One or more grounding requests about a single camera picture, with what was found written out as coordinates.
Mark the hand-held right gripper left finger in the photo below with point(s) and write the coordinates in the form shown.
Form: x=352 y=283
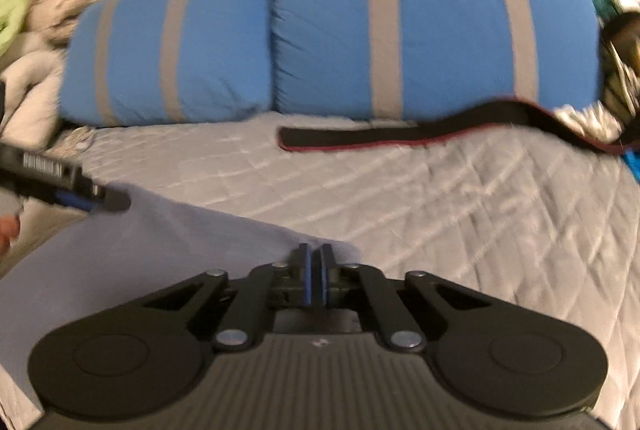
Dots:
x=306 y=277

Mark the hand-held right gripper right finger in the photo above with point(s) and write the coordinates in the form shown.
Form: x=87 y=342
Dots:
x=325 y=280

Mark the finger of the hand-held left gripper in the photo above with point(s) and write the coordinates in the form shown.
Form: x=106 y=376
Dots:
x=75 y=200

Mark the grey fleece garment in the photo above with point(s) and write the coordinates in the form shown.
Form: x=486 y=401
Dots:
x=150 y=250

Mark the person's left hand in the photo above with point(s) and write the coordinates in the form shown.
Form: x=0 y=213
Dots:
x=7 y=232

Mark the white fluffy blanket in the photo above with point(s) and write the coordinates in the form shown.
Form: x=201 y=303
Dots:
x=27 y=90

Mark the black belt with red edge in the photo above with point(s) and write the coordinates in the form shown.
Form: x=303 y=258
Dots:
x=375 y=137

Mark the white quilted bedspread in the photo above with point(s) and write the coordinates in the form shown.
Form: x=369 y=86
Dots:
x=475 y=220

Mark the beige plush cloth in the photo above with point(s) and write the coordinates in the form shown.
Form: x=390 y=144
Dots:
x=75 y=15

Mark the blue grey-striped pillow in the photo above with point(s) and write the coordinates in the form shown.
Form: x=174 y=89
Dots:
x=200 y=45
x=440 y=25

